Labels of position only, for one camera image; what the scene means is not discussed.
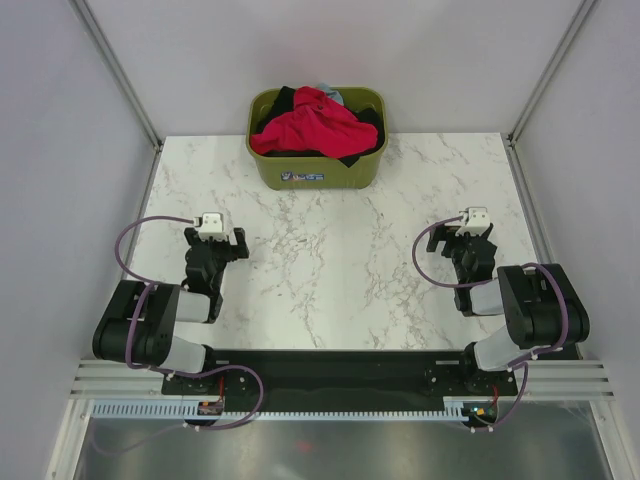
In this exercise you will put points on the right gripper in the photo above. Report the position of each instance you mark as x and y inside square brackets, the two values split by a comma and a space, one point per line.
[442, 233]

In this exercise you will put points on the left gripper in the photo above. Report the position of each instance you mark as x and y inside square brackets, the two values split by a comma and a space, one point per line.
[234, 251]

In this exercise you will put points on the olive green plastic bin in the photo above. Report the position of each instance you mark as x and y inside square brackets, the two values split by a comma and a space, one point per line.
[317, 172]

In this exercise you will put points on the red t shirt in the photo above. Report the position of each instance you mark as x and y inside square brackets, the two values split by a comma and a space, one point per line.
[315, 123]

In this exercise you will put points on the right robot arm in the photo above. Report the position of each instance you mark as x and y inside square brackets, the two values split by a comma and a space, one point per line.
[541, 309]

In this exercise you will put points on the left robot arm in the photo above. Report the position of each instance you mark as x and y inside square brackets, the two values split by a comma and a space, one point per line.
[137, 327]

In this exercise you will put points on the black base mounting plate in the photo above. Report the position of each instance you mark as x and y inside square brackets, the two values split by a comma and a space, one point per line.
[341, 379]

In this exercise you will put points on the light blue t shirt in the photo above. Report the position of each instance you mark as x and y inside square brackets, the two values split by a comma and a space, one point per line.
[331, 93]

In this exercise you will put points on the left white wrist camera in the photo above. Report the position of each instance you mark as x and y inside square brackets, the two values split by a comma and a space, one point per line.
[210, 226]

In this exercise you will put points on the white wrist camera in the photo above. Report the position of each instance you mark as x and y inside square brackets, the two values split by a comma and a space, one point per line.
[210, 226]
[475, 221]

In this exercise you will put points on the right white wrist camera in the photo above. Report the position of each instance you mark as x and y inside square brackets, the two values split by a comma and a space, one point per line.
[475, 221]

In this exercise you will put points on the right aluminium frame post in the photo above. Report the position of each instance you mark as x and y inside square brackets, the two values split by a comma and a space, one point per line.
[582, 14]

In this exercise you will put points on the aluminium frame post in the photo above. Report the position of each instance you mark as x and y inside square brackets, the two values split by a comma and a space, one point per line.
[582, 14]
[108, 55]

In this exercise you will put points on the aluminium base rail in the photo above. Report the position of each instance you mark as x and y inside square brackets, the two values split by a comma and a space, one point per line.
[548, 380]

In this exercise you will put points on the white slotted cable duct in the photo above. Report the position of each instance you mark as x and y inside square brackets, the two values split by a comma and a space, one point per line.
[209, 408]

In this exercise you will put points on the left aluminium frame post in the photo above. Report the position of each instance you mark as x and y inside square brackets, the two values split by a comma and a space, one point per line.
[108, 55]

